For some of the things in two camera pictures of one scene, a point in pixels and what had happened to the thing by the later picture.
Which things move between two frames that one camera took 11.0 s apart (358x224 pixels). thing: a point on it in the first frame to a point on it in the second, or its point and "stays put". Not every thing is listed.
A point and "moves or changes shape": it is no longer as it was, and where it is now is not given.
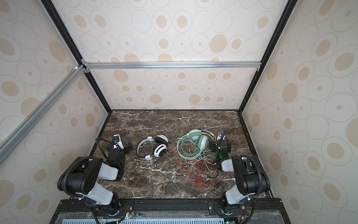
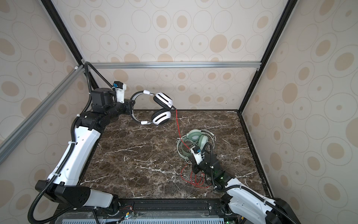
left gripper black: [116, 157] to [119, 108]
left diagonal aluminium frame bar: [24, 128] stays put
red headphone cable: [201, 173] moves or changes shape
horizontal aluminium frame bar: [90, 65] stays put
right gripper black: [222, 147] to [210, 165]
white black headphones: [160, 148] to [160, 116]
